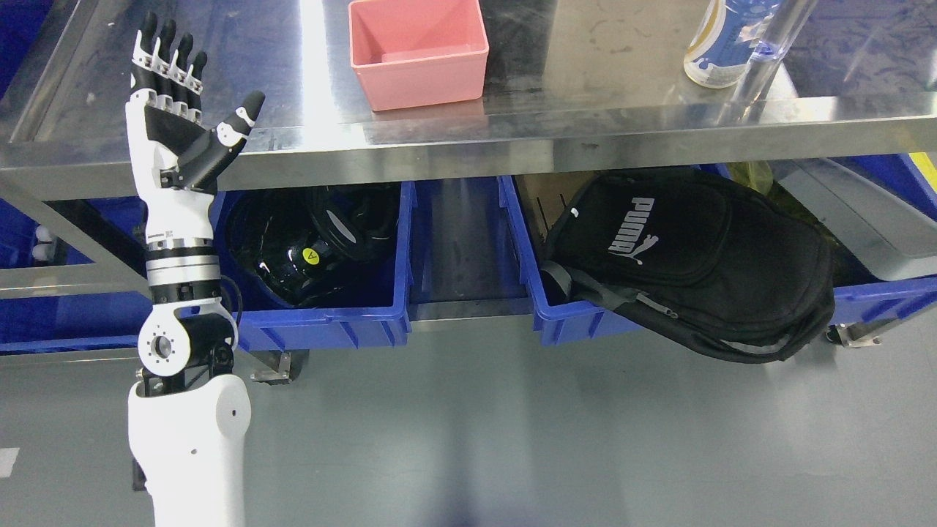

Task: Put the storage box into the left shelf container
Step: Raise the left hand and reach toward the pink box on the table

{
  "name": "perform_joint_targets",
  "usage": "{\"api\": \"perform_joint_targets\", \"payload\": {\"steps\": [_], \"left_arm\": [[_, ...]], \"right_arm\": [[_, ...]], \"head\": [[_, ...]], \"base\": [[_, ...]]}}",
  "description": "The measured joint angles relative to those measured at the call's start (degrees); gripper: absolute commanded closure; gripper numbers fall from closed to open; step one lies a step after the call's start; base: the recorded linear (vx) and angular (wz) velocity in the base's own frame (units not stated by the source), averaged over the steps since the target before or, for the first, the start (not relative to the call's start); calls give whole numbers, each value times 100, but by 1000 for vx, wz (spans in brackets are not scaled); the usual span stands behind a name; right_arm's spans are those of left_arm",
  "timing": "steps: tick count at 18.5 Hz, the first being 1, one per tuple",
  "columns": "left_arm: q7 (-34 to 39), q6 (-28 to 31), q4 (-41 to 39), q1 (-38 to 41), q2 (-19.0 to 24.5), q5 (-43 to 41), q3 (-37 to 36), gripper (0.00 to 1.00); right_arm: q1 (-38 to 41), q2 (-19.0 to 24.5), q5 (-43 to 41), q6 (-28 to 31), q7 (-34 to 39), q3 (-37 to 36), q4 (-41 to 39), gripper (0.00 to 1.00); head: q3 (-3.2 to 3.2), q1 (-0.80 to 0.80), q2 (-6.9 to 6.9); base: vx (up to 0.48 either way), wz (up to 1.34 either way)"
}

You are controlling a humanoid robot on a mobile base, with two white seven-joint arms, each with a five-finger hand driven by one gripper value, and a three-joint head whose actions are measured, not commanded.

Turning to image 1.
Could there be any blue bin with backpack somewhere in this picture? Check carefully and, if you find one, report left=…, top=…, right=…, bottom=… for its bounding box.
left=498, top=171, right=936, bottom=347

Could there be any blue bin far left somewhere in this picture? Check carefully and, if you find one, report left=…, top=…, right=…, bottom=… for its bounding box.
left=1, top=201, right=151, bottom=356

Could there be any grey plastic case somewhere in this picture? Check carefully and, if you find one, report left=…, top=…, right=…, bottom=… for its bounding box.
left=769, top=159, right=936, bottom=281

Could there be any stainless steel table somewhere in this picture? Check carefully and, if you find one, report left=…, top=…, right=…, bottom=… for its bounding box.
left=0, top=0, right=937, bottom=367

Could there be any blue bin with helmet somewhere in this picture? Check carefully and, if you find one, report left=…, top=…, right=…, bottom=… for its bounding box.
left=213, top=182, right=416, bottom=351

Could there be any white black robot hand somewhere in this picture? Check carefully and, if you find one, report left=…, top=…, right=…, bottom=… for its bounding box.
left=124, top=11, right=266, bottom=248

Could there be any black helmet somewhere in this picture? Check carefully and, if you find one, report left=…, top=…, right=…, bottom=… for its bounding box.
left=225, top=183, right=401, bottom=308

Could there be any white robot forearm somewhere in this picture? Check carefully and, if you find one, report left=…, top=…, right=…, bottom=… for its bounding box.
left=127, top=236, right=252, bottom=526

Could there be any pink plastic storage box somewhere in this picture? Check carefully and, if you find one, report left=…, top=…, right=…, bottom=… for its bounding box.
left=348, top=1, right=490, bottom=111

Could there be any black Puma backpack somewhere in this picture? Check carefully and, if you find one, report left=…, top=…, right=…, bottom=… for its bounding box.
left=540, top=167, right=835, bottom=364

